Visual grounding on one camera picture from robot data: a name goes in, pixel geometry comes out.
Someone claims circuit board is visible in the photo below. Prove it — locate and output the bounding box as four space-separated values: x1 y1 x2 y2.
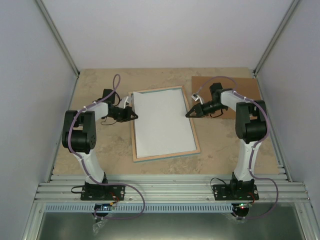
235 202 252 209
93 202 117 212

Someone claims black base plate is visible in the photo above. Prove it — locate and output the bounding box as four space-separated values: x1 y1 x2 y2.
80 184 125 202
211 184 260 201

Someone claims left circuit board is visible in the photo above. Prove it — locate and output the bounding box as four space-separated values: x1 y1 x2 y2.
93 202 117 212

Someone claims aluminium corner post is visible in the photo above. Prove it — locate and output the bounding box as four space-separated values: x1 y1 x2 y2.
34 0 80 78
252 0 301 78

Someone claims left aluminium corner post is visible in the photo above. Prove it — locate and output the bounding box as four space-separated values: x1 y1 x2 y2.
34 0 80 78

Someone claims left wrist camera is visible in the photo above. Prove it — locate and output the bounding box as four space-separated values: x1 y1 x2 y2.
121 96 132 109

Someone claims cat and books photo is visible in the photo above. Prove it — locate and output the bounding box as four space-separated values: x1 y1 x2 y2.
132 87 197 159

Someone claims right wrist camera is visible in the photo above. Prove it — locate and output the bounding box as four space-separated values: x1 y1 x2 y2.
191 93 204 105

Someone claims brown cardboard backing board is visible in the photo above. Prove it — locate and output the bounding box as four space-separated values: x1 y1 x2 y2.
191 76 261 120

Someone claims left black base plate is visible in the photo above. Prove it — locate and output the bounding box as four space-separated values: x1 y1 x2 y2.
80 184 125 202

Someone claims aluminium rail beam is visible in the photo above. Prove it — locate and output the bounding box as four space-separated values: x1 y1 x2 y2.
34 174 310 203

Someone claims clear plastic bag scrap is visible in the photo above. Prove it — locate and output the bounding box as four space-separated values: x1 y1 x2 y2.
92 219 108 236

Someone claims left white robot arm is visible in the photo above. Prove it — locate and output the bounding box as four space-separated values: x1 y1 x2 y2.
61 89 138 202

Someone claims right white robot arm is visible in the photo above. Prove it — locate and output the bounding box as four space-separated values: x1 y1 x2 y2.
185 82 268 201

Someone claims right circuit board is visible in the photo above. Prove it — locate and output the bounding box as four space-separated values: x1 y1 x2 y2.
235 202 252 209

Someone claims wooden teal picture frame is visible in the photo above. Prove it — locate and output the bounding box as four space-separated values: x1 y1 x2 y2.
128 85 201 164

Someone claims right aluminium corner post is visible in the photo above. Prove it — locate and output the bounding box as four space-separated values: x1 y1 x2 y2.
252 0 301 78

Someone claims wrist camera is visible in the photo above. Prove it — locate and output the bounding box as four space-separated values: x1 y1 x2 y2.
121 96 132 109
191 93 204 105

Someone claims grey slotted cable duct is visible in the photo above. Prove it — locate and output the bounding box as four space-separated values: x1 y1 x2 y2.
44 203 233 214

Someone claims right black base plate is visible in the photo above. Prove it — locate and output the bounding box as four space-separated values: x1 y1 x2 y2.
211 184 260 201

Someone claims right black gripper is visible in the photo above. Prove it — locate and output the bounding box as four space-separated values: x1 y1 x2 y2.
186 100 227 118

